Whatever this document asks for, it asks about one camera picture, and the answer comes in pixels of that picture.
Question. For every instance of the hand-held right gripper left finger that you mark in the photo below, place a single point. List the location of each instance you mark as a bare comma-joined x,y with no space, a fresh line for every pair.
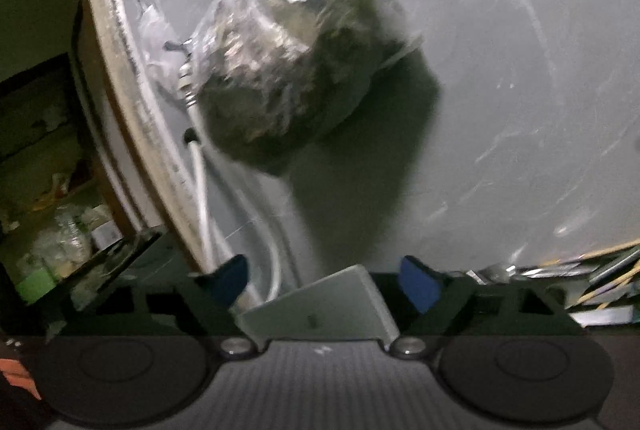
230,280

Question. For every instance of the white perforated utensil holder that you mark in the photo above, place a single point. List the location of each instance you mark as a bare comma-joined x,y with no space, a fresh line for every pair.
320,305

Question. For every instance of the clear plastic bottle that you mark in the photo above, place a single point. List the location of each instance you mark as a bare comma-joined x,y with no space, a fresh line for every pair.
72,230

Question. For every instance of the plain wooden chopstick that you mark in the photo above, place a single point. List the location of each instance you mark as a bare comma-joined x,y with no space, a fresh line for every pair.
620,279

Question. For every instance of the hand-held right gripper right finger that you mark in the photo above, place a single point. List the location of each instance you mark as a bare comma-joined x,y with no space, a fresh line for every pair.
420,282

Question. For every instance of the green box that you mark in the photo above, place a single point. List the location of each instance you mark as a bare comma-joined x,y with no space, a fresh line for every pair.
35,287

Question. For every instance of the plastic bag of dried greens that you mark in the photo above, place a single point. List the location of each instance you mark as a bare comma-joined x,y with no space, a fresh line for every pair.
300,60

